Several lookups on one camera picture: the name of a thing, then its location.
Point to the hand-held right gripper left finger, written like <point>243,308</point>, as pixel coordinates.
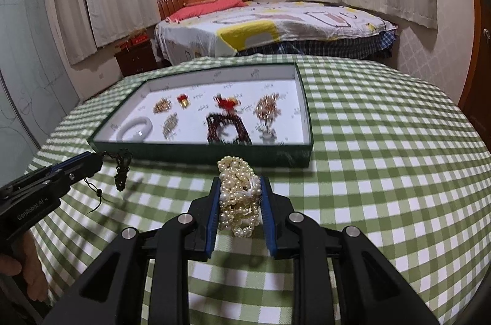
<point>213,217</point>

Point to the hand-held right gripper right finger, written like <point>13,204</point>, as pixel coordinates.
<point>267,225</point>

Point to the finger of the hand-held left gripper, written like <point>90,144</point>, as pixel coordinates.
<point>69,165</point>
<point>84,175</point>

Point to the green jewelry box tray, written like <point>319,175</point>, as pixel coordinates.
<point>191,152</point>

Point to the gold rhinestone brooch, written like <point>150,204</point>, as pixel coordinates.
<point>163,105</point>

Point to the red tassel ornament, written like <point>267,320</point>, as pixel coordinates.
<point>227,104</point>

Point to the pearl rhinestone brooch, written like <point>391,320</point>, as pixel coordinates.
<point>266,108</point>

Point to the red tassel gold charm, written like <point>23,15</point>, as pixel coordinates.
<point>183,101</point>

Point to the person's left hand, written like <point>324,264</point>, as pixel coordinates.
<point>32,267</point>

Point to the white bangle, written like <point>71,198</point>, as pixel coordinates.
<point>123,131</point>

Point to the dark wooden nightstand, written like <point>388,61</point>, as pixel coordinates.
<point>136,60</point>

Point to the green checkered tablecloth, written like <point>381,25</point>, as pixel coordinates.
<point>383,156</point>

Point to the red items on nightstand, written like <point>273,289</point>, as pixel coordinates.
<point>134,41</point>

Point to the bed with patterned quilt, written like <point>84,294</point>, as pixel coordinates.
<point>307,21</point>

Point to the pink pillow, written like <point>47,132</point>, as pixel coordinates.
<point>207,7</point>

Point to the brown wooden door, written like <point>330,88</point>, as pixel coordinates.
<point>475,71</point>

